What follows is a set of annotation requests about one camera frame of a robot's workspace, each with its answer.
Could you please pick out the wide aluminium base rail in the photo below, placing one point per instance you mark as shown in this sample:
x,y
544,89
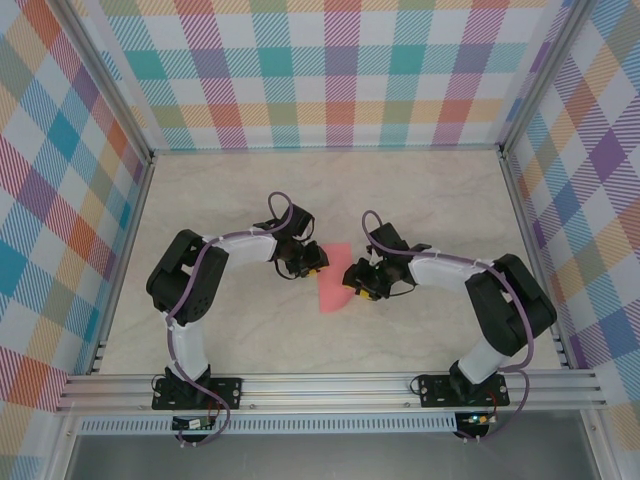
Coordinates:
x,y
325,390

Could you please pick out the right black wrist camera box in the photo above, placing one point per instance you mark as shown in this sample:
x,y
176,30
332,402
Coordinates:
x,y
387,237

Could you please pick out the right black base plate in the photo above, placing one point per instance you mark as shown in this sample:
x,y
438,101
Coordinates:
x,y
435,390

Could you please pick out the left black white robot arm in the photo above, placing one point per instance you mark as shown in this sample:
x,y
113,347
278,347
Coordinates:
x,y
195,295

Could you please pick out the left black wrist camera box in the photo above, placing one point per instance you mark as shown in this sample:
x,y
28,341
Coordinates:
x,y
297,220

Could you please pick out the grey metal base panel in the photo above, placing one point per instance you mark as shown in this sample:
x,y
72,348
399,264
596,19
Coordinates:
x,y
325,457

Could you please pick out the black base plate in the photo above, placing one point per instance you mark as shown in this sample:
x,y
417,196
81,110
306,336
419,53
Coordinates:
x,y
435,390
227,392

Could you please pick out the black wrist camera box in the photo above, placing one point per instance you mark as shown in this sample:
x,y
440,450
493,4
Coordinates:
x,y
387,237
297,220

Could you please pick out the thin aluminium floor rail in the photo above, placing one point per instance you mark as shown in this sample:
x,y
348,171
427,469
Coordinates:
x,y
325,149

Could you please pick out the aluminium side floor rail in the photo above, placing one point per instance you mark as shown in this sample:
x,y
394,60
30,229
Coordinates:
x,y
537,260
122,270

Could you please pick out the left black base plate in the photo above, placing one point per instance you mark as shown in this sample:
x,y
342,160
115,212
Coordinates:
x,y
227,392

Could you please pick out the small green circuit board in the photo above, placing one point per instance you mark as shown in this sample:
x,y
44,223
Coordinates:
x,y
192,424
477,420

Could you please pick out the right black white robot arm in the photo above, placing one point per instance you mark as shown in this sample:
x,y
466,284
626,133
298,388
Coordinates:
x,y
510,310

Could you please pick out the aluminium frame post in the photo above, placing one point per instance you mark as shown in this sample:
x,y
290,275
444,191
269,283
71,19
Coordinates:
x,y
107,85
547,80

